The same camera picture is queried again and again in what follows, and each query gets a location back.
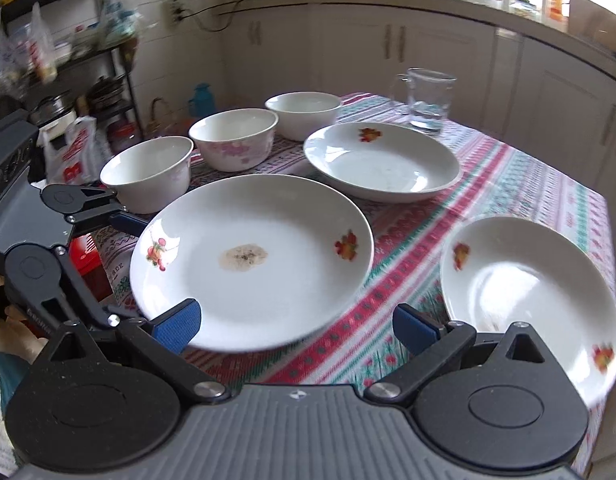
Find cardboard box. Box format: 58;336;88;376
568;0;616;50

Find person's left hand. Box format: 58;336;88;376
0;270;50;362

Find clear plastic bag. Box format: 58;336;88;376
0;2;58;92
99;0;140;47

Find white kitchen cabinets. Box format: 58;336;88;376
223;0;616;201

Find red plastic stool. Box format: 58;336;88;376
68;234;114;306

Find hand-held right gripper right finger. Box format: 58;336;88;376
365;302;546;407

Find person's patterned clothing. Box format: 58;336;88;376
0;350;36;466

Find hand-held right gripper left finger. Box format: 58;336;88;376
33;298;232;407

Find blue thermos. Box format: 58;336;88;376
189;83;216;120

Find red green patterned tablecloth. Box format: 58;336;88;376
90;92;616;478

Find white red-print plastic bag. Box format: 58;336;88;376
40;116;114;186

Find dark lidded pot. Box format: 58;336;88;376
87;76;127;112

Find white bowl faint pink print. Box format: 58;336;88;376
99;136;195;215

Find white bowl pink flowers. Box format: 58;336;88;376
264;91;343;142
188;108;279;171

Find clear glass mug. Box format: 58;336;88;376
395;67;457;135

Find wicker basket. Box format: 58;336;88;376
148;98;189;139

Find steel pot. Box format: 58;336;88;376
30;92;77;123

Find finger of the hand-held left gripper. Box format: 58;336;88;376
63;185;150;237
52;246;123;332

